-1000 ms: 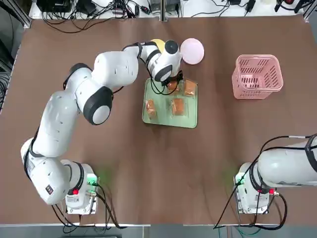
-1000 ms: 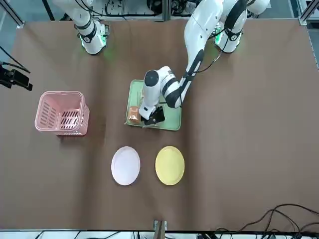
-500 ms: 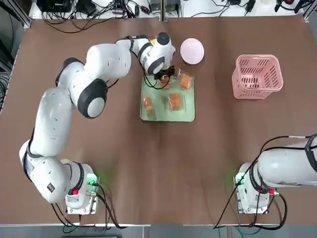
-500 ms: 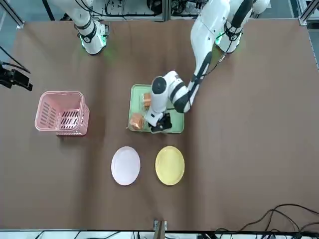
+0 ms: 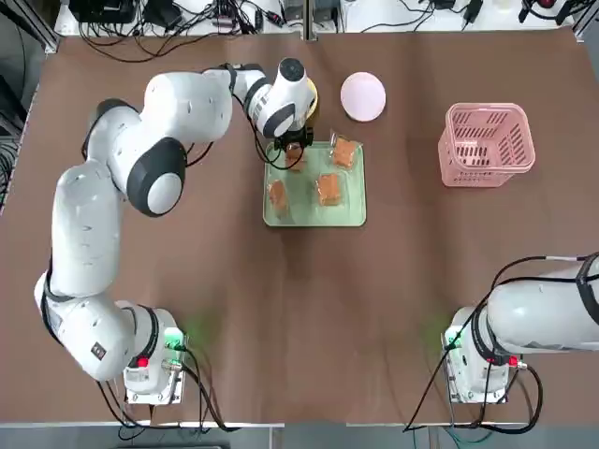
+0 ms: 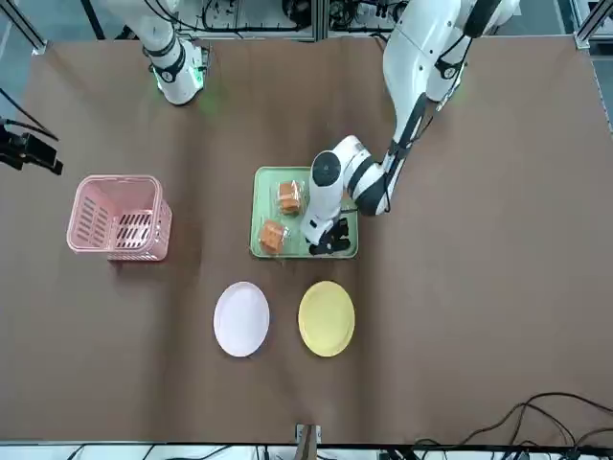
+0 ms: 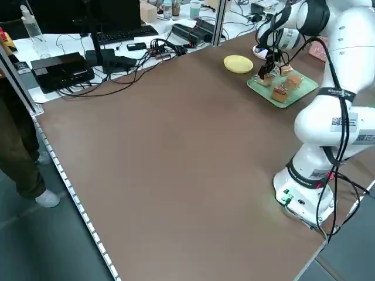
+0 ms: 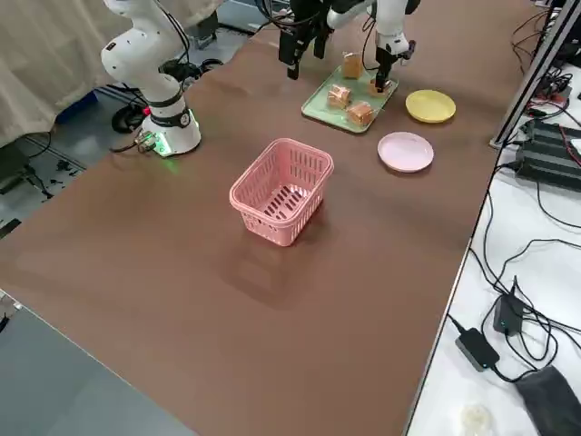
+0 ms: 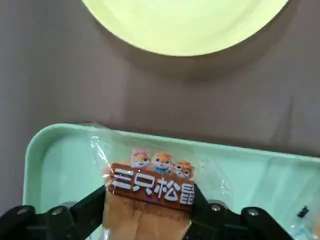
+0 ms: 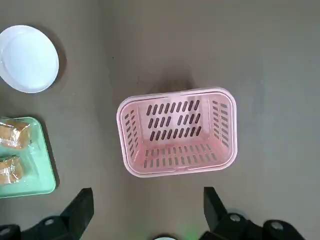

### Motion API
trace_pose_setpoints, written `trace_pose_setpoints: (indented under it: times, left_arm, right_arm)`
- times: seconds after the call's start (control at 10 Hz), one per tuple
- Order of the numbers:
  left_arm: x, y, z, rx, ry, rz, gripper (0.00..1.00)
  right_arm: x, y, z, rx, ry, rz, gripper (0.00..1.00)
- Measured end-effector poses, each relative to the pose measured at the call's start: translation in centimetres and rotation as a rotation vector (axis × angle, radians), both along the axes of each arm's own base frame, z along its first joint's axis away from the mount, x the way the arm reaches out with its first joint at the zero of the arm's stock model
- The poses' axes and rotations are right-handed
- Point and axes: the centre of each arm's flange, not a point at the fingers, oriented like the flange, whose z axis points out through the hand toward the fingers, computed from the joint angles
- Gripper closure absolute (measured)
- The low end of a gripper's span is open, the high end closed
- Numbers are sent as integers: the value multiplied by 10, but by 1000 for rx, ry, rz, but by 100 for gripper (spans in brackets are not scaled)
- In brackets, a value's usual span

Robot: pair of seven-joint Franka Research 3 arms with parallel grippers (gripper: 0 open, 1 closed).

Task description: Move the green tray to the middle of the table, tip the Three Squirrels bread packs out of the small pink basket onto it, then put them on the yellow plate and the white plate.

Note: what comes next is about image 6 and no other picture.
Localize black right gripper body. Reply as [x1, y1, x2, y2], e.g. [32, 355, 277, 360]
[0, 127, 64, 176]

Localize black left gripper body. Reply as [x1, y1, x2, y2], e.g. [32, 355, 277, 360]
[331, 217, 354, 254]

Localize clear-wrapped bread pack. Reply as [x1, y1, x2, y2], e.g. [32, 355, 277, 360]
[276, 180, 304, 217]
[257, 218, 288, 255]

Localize green rectangular tray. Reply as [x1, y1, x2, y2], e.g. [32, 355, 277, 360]
[250, 166, 359, 261]

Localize small pink plastic basket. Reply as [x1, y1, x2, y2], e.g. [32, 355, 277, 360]
[65, 174, 174, 264]

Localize yellow round plate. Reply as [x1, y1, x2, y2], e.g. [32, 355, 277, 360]
[297, 280, 356, 358]

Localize white round plate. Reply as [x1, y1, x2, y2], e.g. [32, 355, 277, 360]
[213, 281, 271, 358]

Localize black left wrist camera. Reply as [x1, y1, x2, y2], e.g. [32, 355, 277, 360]
[308, 231, 338, 258]

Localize aluminium frame strut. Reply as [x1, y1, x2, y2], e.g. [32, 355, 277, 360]
[0, 0, 50, 54]
[571, 0, 613, 50]

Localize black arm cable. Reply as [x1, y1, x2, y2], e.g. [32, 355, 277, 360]
[382, 28, 475, 212]

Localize aluminium centre post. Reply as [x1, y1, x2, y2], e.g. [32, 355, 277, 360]
[295, 423, 324, 460]

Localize black table cable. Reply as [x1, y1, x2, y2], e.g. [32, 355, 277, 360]
[411, 391, 613, 460]

